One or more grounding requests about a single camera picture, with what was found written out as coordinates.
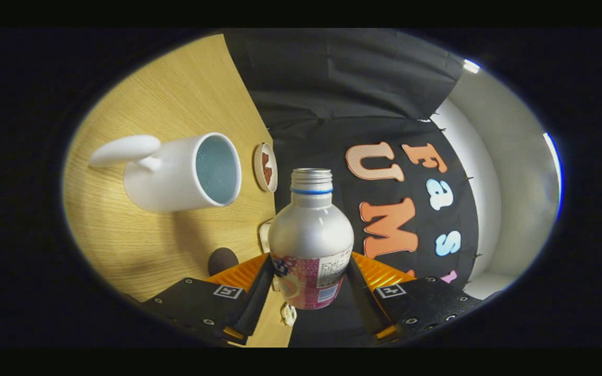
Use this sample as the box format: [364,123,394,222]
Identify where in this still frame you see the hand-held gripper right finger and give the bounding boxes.
[345,252,484,343]

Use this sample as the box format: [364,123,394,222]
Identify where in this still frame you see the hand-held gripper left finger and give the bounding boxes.
[139,253,275,346]

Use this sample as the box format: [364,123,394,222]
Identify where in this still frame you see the dark brown round coaster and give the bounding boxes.
[208,248,239,276]

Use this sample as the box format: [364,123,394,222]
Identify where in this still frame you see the silver juice bottle pink label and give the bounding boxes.
[268,168,355,310]

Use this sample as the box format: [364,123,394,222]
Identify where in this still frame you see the white ceramic cup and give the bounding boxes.
[89,132,242,213]

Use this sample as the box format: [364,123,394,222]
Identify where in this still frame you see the small clear glass jar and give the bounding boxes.
[258,219,275,254]

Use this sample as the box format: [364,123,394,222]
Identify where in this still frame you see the small white plate red snack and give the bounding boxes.
[253,143,279,193]

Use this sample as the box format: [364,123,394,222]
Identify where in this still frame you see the wooden table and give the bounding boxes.
[63,34,294,348]

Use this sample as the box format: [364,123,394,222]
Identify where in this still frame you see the black backdrop cloth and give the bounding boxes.
[223,29,482,348]

